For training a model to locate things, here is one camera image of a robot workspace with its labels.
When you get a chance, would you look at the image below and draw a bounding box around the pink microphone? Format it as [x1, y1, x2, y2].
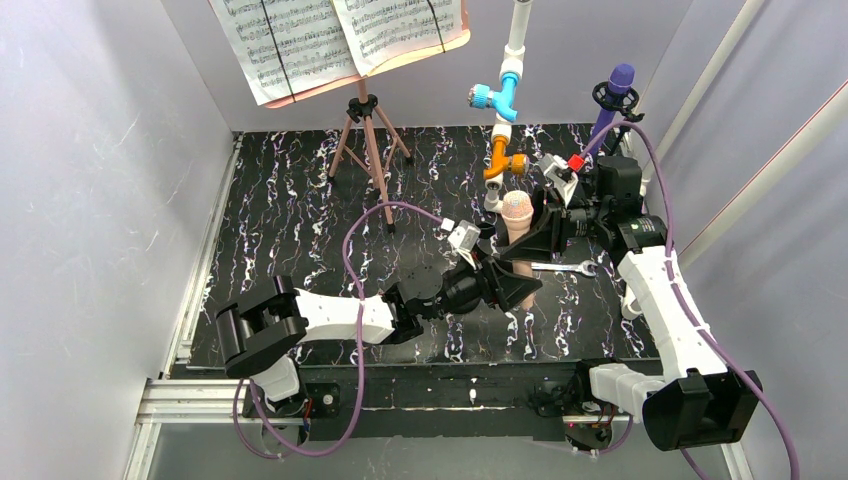
[500, 190, 535, 310]

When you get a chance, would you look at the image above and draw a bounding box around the black round-base mic stand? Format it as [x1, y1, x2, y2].
[472, 222, 497, 258]

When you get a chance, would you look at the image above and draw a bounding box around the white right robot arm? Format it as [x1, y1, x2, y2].
[502, 154, 761, 451]

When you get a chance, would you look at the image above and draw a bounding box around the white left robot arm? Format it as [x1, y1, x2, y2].
[215, 257, 542, 402]

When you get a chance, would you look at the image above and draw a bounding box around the silver open-end wrench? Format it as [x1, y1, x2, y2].
[531, 260, 598, 278]

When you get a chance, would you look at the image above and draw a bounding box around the orange pipe valve fitting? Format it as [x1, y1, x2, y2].
[483, 135, 529, 180]

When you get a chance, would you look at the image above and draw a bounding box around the black tripod mic stand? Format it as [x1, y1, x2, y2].
[591, 80, 645, 160]

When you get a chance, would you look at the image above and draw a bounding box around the purple microphone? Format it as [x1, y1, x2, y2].
[590, 63, 642, 139]

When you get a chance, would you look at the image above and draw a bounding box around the pink tripod music stand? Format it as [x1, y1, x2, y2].
[327, 78, 414, 203]

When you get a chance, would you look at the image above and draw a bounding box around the sheet music book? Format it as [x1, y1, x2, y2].
[210, 0, 470, 106]

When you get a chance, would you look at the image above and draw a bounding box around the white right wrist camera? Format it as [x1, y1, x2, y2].
[538, 153, 586, 206]

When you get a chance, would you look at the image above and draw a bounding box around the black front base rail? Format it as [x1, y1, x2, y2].
[241, 358, 654, 444]

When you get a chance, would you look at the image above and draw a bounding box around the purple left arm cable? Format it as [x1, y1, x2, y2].
[231, 201, 445, 460]

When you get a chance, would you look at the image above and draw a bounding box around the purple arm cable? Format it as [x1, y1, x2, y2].
[581, 120, 803, 480]
[231, 201, 445, 460]

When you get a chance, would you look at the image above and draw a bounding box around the white PVC pipe frame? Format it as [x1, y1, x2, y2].
[482, 0, 651, 319]

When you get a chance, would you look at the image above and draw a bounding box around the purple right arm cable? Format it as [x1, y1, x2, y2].
[581, 120, 803, 480]

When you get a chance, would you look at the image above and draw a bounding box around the white wall pipe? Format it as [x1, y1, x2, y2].
[643, 1, 766, 160]

